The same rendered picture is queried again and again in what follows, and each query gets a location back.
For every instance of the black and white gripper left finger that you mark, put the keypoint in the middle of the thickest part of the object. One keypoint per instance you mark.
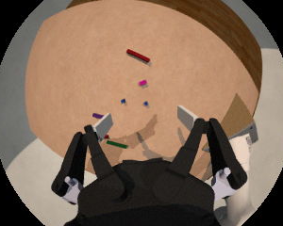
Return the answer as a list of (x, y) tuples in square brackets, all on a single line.
[(70, 178)]

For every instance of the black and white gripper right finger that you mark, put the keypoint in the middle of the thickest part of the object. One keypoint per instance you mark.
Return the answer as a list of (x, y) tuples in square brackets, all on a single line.
[(230, 175)]

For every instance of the purple rod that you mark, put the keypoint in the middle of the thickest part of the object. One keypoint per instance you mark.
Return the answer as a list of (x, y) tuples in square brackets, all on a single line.
[(97, 116)]

